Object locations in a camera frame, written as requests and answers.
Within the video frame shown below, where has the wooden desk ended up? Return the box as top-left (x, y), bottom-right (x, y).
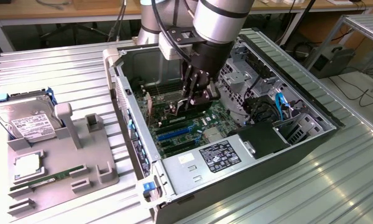
top-left (0, 0), bottom-right (373, 53)

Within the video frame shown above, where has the grey parts rack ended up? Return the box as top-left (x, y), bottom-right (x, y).
top-left (6, 102), bottom-right (121, 216)

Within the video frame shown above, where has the green RAM stick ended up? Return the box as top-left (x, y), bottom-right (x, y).
top-left (10, 164), bottom-right (85, 190)

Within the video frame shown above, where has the black fan shroud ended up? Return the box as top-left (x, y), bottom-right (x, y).
top-left (237, 122), bottom-right (291, 161)

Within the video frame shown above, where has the black installed RAM stick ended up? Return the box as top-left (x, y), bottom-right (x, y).
top-left (157, 112), bottom-right (205, 128)

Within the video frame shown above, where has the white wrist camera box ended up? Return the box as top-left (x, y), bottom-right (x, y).
top-left (158, 27), bottom-right (207, 61)

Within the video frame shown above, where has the small chipset heat sink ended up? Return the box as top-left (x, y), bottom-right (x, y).
top-left (202, 129), bottom-right (226, 143)

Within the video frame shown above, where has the blue wire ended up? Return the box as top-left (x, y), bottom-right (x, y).
top-left (274, 92), bottom-right (291, 122)

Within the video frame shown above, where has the silver power supply unit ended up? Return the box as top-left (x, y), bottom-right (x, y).
top-left (158, 134), bottom-right (257, 196)

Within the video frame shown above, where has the green motherboard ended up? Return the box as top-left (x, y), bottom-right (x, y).
top-left (133, 77), bottom-right (241, 160)

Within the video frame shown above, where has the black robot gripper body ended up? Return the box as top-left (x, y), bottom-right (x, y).
top-left (182, 40), bottom-right (235, 79)

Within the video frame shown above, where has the silver hard disk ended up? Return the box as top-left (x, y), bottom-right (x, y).
top-left (0, 96), bottom-right (58, 143)

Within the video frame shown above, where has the open black PC case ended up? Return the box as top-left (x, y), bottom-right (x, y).
top-left (102, 34), bottom-right (345, 224)

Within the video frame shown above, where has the black box device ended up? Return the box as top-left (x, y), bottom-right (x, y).
top-left (309, 45), bottom-right (357, 79)

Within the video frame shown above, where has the graphics card with metal bracket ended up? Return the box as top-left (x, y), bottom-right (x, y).
top-left (145, 89), bottom-right (214, 119)

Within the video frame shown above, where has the blue expansion slot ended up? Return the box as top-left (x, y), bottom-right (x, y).
top-left (157, 124), bottom-right (197, 141)

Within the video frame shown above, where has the metal slat table frame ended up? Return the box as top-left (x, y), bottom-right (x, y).
top-left (303, 14), bottom-right (373, 70)

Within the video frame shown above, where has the silver CPU chip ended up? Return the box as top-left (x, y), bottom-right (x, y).
top-left (14, 154), bottom-right (42, 178)

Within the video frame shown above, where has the silver drive cage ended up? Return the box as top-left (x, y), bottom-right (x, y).
top-left (217, 39), bottom-right (278, 127)

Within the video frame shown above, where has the grey hanging cable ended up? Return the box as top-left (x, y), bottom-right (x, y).
top-left (110, 0), bottom-right (127, 42)

